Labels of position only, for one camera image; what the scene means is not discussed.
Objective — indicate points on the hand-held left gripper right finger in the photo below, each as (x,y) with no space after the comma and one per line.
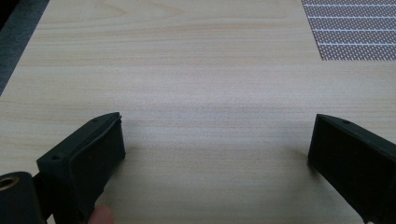
(351,161)

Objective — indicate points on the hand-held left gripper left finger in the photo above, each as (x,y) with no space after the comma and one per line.
(84,165)

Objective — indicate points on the brown patterned woven mat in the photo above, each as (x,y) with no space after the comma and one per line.
(355,29)

